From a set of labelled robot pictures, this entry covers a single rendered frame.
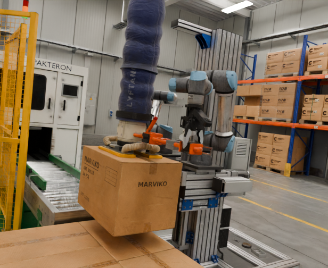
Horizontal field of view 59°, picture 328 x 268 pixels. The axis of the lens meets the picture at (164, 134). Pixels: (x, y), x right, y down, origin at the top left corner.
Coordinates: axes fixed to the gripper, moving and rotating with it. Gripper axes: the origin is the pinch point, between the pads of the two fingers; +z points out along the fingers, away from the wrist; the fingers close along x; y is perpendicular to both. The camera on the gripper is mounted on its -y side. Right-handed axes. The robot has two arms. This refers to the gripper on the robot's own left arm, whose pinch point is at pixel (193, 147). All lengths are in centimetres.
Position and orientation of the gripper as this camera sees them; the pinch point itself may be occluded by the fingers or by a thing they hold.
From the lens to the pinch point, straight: 135.5
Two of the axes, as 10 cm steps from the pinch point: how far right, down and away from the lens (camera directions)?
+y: -5.6, -1.1, 8.2
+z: -1.1, 9.9, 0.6
